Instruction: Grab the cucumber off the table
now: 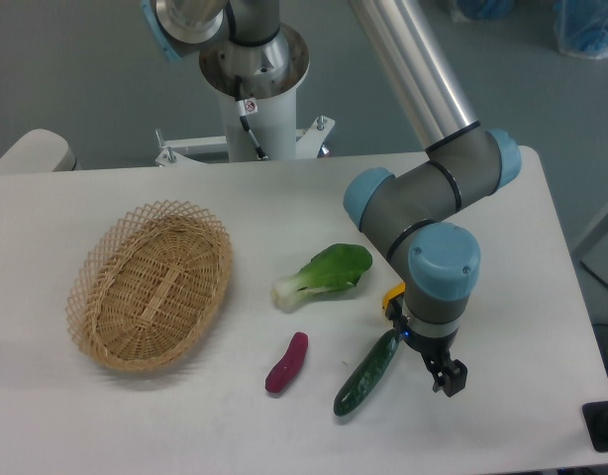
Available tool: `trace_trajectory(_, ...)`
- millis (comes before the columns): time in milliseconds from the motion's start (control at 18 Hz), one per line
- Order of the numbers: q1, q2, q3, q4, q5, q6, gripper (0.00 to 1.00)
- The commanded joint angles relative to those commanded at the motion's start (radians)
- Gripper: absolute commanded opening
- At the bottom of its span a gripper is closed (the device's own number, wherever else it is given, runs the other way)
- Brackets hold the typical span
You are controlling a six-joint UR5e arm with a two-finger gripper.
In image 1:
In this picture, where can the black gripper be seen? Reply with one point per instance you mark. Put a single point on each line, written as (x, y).
(449, 374)

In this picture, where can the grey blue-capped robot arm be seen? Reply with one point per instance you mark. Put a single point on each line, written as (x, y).
(405, 217)

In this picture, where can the dark green cucumber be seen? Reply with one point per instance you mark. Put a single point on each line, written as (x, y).
(367, 374)

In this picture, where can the green bok choy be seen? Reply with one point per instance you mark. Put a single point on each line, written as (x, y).
(337, 268)

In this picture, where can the purple sweet potato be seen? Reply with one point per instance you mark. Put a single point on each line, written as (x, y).
(289, 365)

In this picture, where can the black box at table edge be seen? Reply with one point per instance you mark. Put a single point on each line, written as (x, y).
(596, 419)

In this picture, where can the woven wicker basket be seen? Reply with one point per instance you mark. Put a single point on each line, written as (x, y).
(151, 287)

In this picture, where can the blue plastic bag top centre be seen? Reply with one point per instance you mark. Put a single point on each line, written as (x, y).
(480, 10)

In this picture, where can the blue plastic bag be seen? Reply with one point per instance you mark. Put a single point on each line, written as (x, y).
(581, 28)
(480, 10)

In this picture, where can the white chair armrest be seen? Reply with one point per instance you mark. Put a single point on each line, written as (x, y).
(39, 151)

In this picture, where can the yellow black wrist camera mount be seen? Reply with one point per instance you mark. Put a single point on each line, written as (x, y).
(392, 307)

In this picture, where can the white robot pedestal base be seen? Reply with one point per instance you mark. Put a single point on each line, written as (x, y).
(256, 89)

